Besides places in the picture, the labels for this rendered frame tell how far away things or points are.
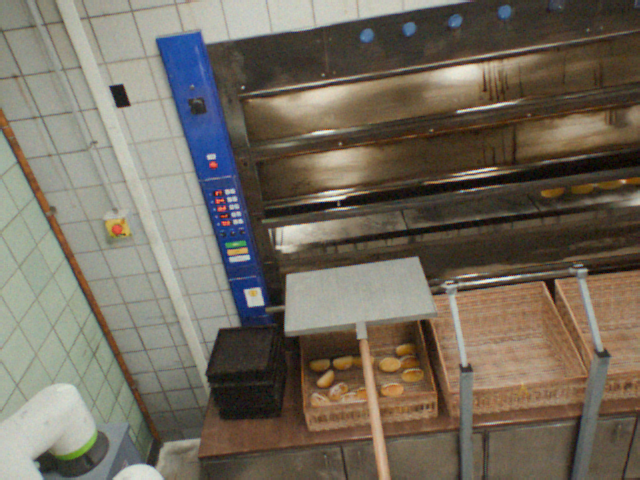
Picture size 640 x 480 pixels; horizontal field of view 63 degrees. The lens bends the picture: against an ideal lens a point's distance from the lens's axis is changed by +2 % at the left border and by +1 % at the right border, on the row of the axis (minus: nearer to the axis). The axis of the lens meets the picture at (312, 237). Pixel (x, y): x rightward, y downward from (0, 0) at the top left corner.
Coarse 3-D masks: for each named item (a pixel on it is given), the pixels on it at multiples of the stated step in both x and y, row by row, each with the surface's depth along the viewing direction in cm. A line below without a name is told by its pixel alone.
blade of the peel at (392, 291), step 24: (384, 264) 213; (408, 264) 211; (288, 288) 210; (312, 288) 208; (336, 288) 205; (360, 288) 203; (384, 288) 201; (408, 288) 199; (288, 312) 198; (312, 312) 196; (336, 312) 194; (360, 312) 192; (384, 312) 190; (408, 312) 188; (432, 312) 183
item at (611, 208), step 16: (560, 208) 229; (576, 208) 228; (592, 208) 226; (608, 208) 224; (624, 208) 224; (448, 224) 232; (464, 224) 230; (480, 224) 228; (496, 224) 227; (512, 224) 227; (528, 224) 227; (544, 224) 227; (336, 240) 235; (352, 240) 233; (368, 240) 231; (384, 240) 230; (400, 240) 230; (416, 240) 230; (288, 256) 234; (304, 256) 234
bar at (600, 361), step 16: (544, 272) 196; (560, 272) 195; (576, 272) 195; (432, 288) 198; (448, 288) 197; (464, 288) 198; (592, 320) 191; (592, 336) 192; (464, 352) 193; (464, 368) 191; (592, 368) 193; (464, 384) 193; (592, 384) 195; (464, 400) 198; (592, 400) 199; (464, 416) 203; (592, 416) 203; (464, 432) 208; (592, 432) 208; (464, 448) 213; (592, 448) 214; (464, 464) 218; (576, 464) 222
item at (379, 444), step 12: (360, 348) 175; (372, 372) 166; (372, 384) 161; (372, 396) 157; (372, 408) 154; (372, 420) 151; (372, 432) 148; (384, 444) 145; (384, 456) 141; (384, 468) 138
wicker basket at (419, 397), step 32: (416, 320) 235; (320, 352) 253; (352, 352) 253; (384, 352) 253; (352, 384) 240; (416, 384) 234; (320, 416) 227; (352, 416) 225; (384, 416) 218; (416, 416) 219
